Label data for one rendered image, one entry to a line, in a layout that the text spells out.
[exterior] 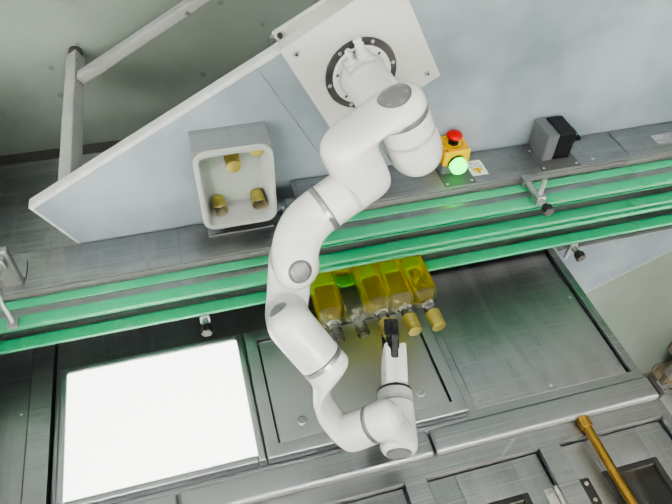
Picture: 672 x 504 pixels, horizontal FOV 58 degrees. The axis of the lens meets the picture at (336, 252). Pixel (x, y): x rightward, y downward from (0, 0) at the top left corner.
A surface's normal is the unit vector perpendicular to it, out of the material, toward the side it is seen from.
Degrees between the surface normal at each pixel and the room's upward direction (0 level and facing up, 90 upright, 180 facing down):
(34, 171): 90
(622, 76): 0
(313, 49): 4
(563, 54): 0
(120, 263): 90
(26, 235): 90
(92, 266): 90
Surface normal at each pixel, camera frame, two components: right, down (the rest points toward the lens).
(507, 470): 0.02, -0.69
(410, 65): 0.32, 0.67
